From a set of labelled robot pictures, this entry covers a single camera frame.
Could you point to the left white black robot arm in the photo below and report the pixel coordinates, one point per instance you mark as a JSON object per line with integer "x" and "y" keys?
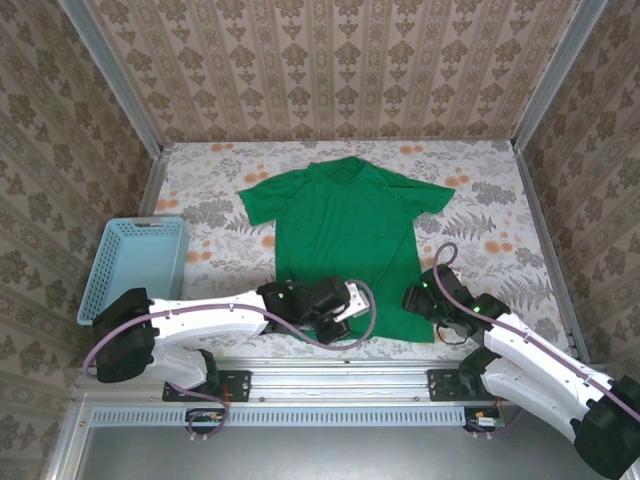
{"x": 210, "y": 322}

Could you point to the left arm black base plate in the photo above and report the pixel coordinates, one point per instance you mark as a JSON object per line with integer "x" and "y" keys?
{"x": 240, "y": 385}

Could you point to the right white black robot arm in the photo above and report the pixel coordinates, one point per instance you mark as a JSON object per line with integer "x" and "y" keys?
{"x": 540, "y": 380}

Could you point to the grey metal sheet panel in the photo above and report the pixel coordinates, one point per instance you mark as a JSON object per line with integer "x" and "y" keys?
{"x": 325, "y": 455}

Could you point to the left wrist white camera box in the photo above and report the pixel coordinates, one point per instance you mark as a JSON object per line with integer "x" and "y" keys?
{"x": 355, "y": 300}

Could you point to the floral patterned tablecloth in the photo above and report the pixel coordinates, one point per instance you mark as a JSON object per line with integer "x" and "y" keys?
{"x": 500, "y": 225}

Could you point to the small connector board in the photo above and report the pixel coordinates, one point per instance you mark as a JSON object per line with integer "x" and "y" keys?
{"x": 482, "y": 422}
{"x": 205, "y": 417}

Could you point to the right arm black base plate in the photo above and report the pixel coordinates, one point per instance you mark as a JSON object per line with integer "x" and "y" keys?
{"x": 442, "y": 385}

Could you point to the aluminium table side rail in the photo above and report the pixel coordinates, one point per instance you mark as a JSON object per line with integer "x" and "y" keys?
{"x": 155, "y": 185}
{"x": 541, "y": 210}

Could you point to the green t-shirt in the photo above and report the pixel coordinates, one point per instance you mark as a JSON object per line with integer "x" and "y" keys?
{"x": 345, "y": 225}

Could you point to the aluminium frame post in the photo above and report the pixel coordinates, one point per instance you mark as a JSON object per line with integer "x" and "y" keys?
{"x": 112, "y": 75}
{"x": 556, "y": 75}

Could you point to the light blue plastic basket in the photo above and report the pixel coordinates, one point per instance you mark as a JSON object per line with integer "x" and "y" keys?
{"x": 140, "y": 260}

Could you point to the long aluminium mounting rail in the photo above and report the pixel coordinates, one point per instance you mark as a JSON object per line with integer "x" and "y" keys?
{"x": 340, "y": 380}

